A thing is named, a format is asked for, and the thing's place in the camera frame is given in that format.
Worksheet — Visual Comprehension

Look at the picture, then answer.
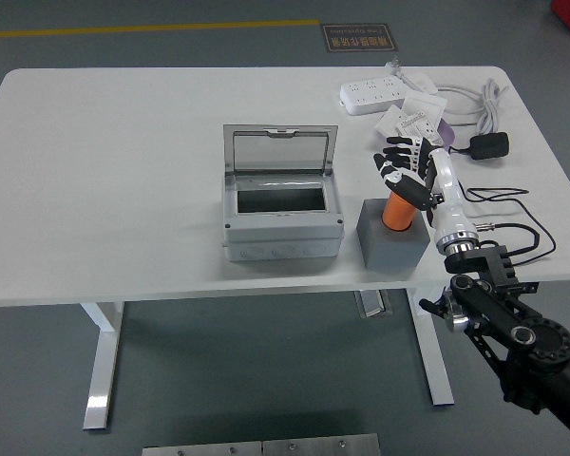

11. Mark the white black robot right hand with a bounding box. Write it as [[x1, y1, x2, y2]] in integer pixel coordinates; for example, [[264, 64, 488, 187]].
[[372, 136, 477, 248]]

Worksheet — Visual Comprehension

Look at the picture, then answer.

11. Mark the orange cylindrical battery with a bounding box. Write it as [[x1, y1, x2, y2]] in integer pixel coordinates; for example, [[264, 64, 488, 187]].
[[381, 189, 417, 234]]

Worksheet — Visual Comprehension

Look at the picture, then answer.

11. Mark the transparent hinged box lid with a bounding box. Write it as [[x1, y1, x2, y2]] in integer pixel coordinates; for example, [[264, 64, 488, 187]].
[[222, 123, 339, 175]]

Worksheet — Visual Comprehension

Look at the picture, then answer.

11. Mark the grey plastic junction box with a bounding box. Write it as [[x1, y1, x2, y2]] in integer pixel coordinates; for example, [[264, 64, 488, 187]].
[[220, 168, 346, 263]]

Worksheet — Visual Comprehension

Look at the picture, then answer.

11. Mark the grey block with round hole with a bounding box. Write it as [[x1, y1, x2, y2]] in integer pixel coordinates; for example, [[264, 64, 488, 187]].
[[355, 198, 432, 273]]

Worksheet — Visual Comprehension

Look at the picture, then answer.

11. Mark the purple plastic tray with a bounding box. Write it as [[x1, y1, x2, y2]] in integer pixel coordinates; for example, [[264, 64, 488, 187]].
[[375, 117, 457, 152]]

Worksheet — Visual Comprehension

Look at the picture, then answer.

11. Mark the black power adapter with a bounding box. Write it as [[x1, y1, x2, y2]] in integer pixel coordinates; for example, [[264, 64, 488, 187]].
[[468, 131, 510, 162]]

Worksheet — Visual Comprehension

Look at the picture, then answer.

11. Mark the white socket panel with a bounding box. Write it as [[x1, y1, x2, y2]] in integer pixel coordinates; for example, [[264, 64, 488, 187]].
[[374, 104, 408, 142]]

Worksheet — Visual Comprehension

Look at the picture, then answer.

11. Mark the silver metal bar under table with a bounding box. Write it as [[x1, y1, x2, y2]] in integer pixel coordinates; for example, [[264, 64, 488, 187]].
[[353, 289, 393, 318]]

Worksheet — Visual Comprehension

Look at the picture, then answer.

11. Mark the white power strip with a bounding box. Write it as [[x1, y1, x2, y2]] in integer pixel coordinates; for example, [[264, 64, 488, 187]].
[[339, 75, 408, 116]]

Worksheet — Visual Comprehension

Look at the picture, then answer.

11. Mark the white table leg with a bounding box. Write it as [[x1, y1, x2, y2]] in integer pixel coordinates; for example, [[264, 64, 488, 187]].
[[406, 287, 456, 407], [79, 301, 126, 431]]

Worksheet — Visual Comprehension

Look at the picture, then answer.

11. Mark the brown floor sign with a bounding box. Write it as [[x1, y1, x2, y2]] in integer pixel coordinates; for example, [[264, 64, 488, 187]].
[[320, 23, 399, 53]]

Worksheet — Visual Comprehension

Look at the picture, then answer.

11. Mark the yellow floor tape line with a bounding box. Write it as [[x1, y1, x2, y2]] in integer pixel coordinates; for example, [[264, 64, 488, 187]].
[[0, 18, 320, 40]]

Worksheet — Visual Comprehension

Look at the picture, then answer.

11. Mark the thin black adapter cable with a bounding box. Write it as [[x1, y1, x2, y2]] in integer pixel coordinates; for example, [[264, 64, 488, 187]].
[[447, 145, 557, 267]]

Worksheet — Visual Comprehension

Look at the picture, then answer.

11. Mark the white square switch panel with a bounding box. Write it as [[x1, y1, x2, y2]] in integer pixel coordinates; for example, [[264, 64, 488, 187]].
[[402, 90, 448, 124]]

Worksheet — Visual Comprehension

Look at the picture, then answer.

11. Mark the white power strip cord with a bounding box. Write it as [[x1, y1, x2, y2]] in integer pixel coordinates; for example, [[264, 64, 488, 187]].
[[383, 55, 510, 138]]

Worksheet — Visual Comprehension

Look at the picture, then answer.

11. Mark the small white wall switch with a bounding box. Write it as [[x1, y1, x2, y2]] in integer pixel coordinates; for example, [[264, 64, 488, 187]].
[[406, 73, 439, 95]]

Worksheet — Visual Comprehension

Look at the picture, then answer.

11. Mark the grey metal base plate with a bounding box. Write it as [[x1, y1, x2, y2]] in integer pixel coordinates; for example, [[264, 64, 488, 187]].
[[261, 432, 380, 456], [141, 440, 263, 456]]

